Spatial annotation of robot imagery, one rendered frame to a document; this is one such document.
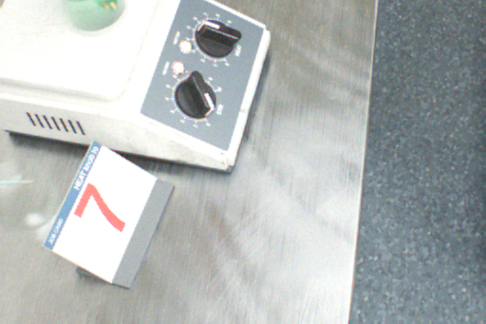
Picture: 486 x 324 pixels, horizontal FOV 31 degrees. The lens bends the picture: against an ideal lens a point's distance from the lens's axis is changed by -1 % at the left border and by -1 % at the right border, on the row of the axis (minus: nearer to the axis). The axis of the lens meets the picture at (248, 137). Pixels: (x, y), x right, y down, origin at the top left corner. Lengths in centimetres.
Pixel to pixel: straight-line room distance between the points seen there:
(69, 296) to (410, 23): 116
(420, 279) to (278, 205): 80
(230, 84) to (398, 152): 89
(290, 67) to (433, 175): 83
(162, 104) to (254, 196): 10
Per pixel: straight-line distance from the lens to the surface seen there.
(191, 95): 66
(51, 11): 69
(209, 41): 69
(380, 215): 149
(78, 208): 66
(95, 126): 67
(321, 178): 68
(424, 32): 170
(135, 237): 67
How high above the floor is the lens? 135
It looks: 59 degrees down
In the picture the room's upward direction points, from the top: 11 degrees counter-clockwise
